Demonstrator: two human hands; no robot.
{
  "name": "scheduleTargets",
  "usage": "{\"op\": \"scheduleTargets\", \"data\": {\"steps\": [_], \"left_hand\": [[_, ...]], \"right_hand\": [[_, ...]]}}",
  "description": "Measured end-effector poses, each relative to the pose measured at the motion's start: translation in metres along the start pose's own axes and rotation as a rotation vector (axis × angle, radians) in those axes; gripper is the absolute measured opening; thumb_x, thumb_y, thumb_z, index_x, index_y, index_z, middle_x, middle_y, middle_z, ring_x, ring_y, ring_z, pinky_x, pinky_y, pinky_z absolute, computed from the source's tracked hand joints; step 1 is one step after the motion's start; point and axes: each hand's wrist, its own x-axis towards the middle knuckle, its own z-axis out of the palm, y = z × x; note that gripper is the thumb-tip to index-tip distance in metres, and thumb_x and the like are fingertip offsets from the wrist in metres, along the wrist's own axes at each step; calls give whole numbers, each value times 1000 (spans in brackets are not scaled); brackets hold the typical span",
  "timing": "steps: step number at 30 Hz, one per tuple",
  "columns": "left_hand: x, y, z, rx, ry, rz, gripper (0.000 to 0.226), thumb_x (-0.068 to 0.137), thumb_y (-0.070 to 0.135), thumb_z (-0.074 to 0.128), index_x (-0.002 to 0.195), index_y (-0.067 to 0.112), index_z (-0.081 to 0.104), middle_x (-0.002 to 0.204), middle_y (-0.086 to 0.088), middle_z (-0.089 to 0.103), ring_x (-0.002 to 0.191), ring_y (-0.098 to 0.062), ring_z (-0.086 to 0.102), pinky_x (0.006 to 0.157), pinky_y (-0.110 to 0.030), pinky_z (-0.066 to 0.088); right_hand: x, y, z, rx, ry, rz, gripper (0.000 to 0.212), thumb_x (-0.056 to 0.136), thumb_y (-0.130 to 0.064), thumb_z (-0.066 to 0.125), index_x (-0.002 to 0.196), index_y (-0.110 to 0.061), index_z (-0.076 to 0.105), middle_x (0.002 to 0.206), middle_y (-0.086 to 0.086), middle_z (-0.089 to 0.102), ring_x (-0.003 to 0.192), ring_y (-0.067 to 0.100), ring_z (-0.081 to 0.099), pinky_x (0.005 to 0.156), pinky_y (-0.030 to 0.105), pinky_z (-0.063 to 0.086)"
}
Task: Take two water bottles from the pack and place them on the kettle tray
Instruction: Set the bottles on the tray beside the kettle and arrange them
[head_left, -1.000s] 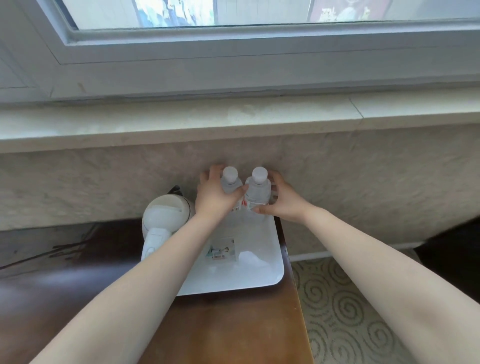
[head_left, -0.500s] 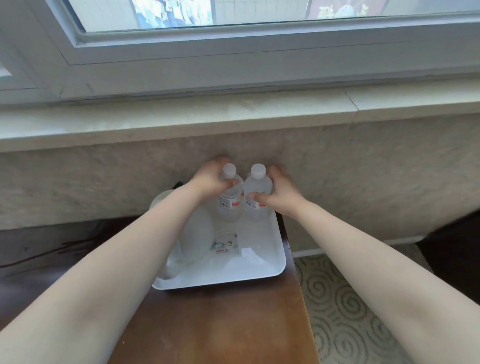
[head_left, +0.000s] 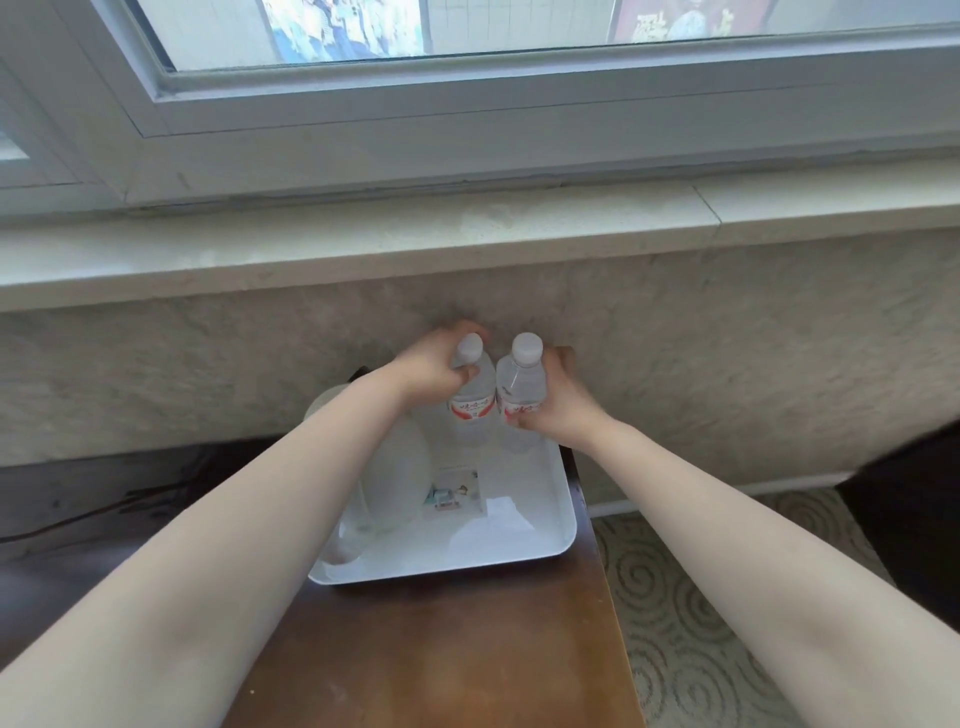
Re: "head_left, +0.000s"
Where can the person's left hand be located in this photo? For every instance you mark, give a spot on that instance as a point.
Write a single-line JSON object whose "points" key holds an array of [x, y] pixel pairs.
{"points": [[424, 371]]}

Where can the person's right hand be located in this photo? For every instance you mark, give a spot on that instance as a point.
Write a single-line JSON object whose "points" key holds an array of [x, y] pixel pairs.
{"points": [[566, 409]]}

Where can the clear water bottle white cap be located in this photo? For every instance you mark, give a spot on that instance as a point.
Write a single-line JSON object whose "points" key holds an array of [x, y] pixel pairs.
{"points": [[476, 416], [521, 375]]}

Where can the white tray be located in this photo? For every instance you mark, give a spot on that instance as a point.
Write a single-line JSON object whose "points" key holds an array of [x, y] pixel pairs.
{"points": [[510, 540]]}

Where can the person's right forearm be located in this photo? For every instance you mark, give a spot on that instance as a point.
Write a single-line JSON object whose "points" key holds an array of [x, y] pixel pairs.
{"points": [[765, 570]]}

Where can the person's left forearm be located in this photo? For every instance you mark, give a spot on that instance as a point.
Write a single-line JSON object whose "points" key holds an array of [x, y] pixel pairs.
{"points": [[210, 562]]}

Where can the white paper card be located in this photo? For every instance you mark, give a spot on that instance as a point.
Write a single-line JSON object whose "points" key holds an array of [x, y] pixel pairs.
{"points": [[459, 474]]}

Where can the white electric kettle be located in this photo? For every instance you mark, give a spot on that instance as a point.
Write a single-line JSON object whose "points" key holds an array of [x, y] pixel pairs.
{"points": [[397, 480]]}

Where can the pale stone window sill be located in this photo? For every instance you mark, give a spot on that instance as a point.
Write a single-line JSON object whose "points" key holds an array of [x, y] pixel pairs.
{"points": [[375, 247]]}

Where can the brown wooden table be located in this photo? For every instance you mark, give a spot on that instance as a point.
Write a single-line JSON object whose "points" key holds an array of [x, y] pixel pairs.
{"points": [[450, 652]]}

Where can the colourful poster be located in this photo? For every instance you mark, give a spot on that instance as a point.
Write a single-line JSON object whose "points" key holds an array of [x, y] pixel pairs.
{"points": [[690, 19]]}

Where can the grey window frame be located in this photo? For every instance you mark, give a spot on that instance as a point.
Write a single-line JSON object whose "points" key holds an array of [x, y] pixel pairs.
{"points": [[450, 112]]}

